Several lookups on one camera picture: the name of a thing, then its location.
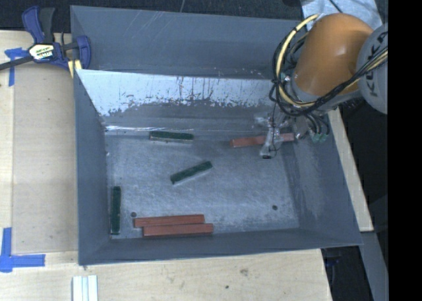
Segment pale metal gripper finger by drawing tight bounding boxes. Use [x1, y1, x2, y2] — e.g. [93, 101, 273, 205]
[258, 128, 285, 160]
[254, 113, 291, 130]

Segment red-brown flat block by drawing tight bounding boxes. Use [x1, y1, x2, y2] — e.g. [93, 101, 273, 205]
[229, 132, 295, 149]
[142, 223, 214, 238]
[133, 214, 206, 229]

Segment grey metal bin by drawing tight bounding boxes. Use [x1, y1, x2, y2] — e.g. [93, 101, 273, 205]
[69, 5, 364, 266]

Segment dark green flat block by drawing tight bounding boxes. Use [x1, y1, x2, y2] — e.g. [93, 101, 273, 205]
[169, 160, 214, 186]
[148, 130, 195, 144]
[109, 186, 122, 236]

